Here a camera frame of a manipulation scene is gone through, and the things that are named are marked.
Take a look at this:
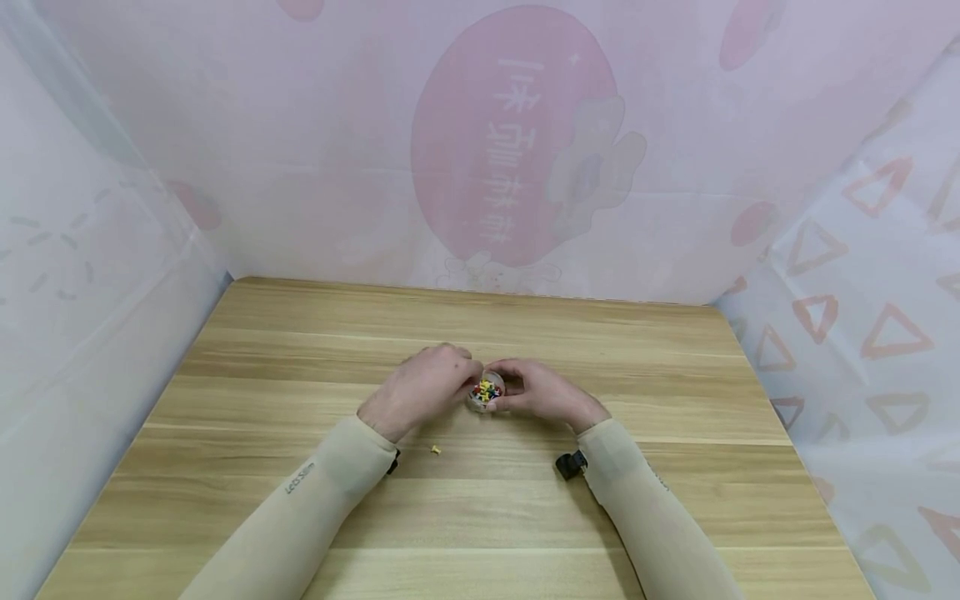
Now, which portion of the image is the person's right hand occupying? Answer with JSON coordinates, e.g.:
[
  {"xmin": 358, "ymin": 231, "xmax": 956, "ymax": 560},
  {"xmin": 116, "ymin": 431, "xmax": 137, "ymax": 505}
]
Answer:
[{"xmin": 483, "ymin": 358, "xmax": 613, "ymax": 436}]

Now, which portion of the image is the person's left hand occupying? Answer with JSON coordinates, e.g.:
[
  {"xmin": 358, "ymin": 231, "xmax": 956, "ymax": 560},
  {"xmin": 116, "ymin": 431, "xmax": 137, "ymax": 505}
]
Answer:
[{"xmin": 357, "ymin": 342, "xmax": 485, "ymax": 444}]

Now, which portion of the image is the clear round container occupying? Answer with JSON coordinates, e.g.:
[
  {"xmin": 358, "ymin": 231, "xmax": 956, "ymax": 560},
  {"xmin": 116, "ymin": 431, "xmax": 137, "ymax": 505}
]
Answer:
[{"xmin": 466, "ymin": 372, "xmax": 508, "ymax": 414}]

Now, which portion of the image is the person's right forearm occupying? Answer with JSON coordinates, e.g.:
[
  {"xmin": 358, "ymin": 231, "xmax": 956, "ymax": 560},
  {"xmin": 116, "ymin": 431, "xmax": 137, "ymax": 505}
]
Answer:
[{"xmin": 577, "ymin": 417, "xmax": 745, "ymax": 600}]

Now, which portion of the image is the person's left forearm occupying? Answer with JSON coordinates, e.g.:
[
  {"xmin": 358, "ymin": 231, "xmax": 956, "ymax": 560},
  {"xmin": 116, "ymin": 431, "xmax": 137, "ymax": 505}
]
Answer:
[{"xmin": 178, "ymin": 414, "xmax": 398, "ymax": 600}]

